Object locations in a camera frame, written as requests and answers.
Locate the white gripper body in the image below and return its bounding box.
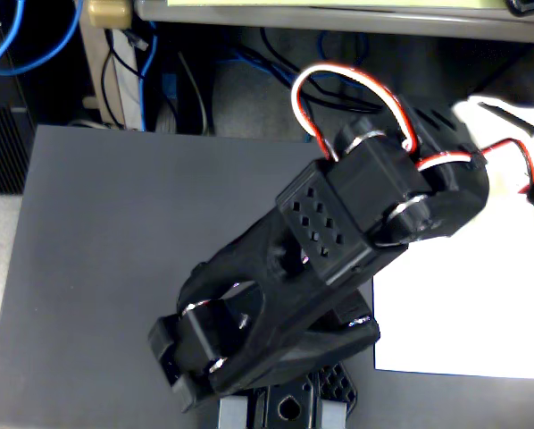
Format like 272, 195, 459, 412
452, 94, 534, 200

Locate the black device on desk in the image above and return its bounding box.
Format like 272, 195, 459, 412
505, 0, 534, 18

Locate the white paper sheet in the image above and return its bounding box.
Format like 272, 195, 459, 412
371, 196, 534, 381

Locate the beige desk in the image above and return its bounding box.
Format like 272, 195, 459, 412
135, 0, 534, 45

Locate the beige desk leg panel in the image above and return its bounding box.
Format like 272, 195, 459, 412
79, 0, 146, 131

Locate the beige plastic box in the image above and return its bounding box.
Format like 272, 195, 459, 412
87, 0, 132, 29

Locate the black computer tower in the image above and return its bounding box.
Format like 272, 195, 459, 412
0, 20, 38, 196

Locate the red white servo wire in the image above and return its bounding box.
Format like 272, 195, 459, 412
290, 63, 419, 163
416, 139, 534, 196

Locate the long black floor cable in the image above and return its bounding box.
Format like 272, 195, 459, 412
260, 26, 384, 115

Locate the long blue floor cable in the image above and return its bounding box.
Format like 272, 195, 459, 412
217, 30, 371, 143

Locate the grey cable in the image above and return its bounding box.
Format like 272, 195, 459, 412
177, 52, 211, 136

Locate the blue cable along desk leg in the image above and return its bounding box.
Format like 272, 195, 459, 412
138, 21, 160, 133

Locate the black cable along desk leg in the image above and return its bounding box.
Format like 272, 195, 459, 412
100, 29, 144, 129

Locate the looped blue cable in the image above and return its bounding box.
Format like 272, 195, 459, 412
0, 0, 86, 76

